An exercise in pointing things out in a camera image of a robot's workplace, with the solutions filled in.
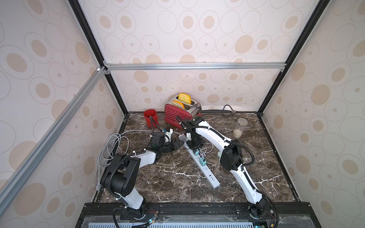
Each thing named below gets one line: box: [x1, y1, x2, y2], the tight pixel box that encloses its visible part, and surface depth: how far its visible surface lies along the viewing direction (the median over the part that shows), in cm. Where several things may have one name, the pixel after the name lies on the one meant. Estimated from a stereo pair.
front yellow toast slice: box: [171, 100, 185, 109], surface depth 99 cm
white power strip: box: [182, 142, 221, 190], surface depth 87 cm
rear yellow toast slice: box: [178, 93, 192, 105], surface depth 105 cm
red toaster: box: [164, 98, 202, 128], surface depth 100 cm
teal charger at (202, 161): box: [199, 157, 207, 167], surface depth 86 cm
